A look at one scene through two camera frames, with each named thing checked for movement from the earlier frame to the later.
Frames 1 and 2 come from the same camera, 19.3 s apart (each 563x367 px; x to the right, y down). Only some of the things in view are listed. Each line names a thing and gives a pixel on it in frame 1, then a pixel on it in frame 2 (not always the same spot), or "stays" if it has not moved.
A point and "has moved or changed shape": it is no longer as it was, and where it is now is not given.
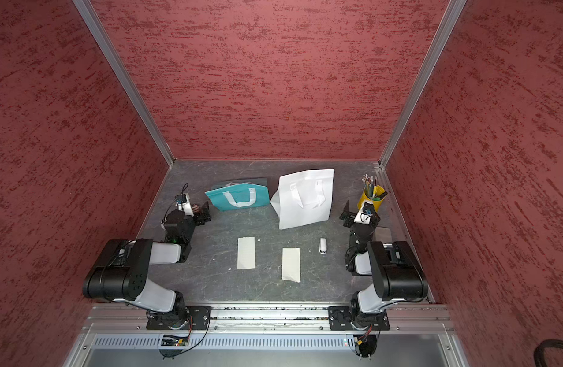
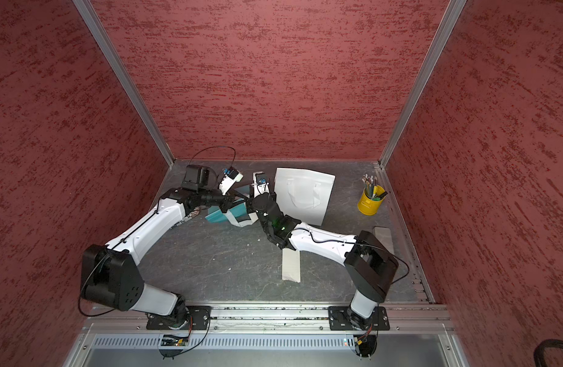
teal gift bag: (239, 196) has moved or changed shape
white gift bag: (304, 198) stays
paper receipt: (291, 264) stays
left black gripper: (202, 220) → (229, 200)
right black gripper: (350, 218) → (250, 205)
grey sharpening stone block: (382, 234) stays
